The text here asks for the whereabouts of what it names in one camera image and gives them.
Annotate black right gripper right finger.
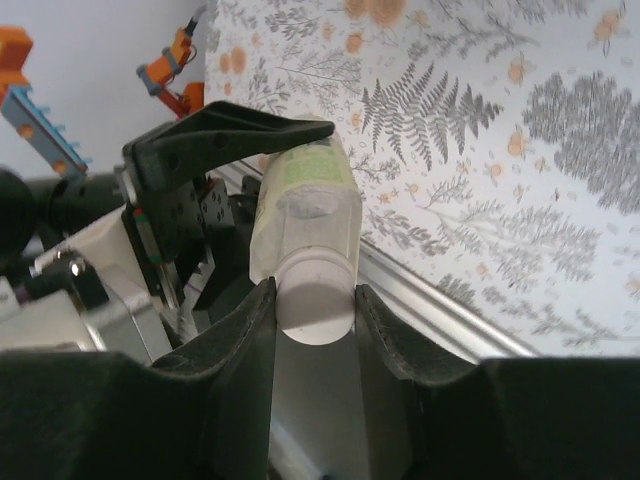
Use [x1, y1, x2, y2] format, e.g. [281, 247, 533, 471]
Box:
[354, 283, 640, 480]

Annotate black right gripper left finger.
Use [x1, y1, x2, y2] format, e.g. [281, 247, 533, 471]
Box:
[0, 276, 279, 480]

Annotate clear bottle yellow label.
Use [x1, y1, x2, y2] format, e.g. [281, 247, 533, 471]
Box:
[248, 114, 362, 286]

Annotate white bottle cap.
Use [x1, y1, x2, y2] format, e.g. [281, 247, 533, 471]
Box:
[274, 249, 357, 347]

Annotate floral patterned tablecloth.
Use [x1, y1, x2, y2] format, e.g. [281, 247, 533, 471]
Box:
[202, 0, 640, 359]

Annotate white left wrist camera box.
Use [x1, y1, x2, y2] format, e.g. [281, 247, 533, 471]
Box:
[0, 207, 174, 364]

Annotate aluminium frame bar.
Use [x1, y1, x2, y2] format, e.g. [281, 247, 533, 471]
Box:
[357, 238, 540, 362]

